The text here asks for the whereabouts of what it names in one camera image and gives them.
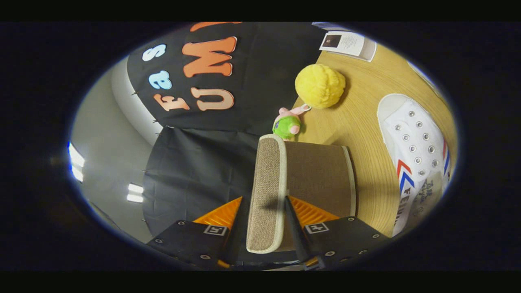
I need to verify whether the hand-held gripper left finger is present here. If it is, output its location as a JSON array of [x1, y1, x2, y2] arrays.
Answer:
[[146, 196, 250, 270]]

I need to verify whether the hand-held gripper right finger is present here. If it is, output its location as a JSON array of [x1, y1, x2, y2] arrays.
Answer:
[[283, 195, 392, 271]]

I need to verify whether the brown fabric storage box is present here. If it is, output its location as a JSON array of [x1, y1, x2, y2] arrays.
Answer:
[[246, 133, 357, 255]]

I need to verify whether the white shoe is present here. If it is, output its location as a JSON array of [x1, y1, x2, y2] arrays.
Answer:
[[377, 94, 452, 237]]

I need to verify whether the pink and green plush toy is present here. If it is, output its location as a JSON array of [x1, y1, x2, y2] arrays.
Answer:
[[272, 104, 312, 141]]

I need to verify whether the yellow plush toy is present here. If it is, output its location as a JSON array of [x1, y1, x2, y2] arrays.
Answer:
[[295, 63, 346, 109]]

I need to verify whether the white book with dark photo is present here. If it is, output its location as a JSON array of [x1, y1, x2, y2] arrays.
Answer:
[[319, 31, 377, 62]]

